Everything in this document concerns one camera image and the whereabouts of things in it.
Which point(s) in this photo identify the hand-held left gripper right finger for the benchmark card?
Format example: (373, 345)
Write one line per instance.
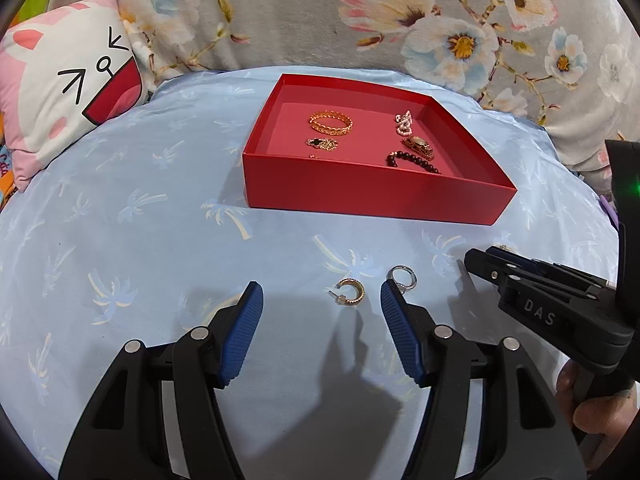
(400, 330)

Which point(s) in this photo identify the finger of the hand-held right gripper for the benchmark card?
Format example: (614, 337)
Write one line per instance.
(520, 261)
(482, 265)

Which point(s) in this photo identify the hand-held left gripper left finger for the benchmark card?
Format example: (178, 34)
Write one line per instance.
(242, 330)

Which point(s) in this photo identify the red cardboard box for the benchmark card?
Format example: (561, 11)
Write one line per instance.
(370, 195)

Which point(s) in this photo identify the gold braided bangle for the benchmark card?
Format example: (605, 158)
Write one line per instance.
(345, 127)

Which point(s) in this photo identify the person's right hand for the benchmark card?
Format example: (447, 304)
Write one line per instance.
(600, 417)

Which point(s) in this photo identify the purple plastic object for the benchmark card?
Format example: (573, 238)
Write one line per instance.
(608, 206)

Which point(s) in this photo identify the blue palm print sheet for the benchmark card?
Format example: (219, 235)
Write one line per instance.
(150, 240)

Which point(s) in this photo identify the colourful cartoon blanket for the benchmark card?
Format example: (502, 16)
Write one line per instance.
(5, 180)

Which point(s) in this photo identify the cat face pillow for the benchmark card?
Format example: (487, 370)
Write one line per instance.
(50, 105)

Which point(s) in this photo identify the floral grey cushion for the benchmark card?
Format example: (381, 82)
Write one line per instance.
(300, 15)

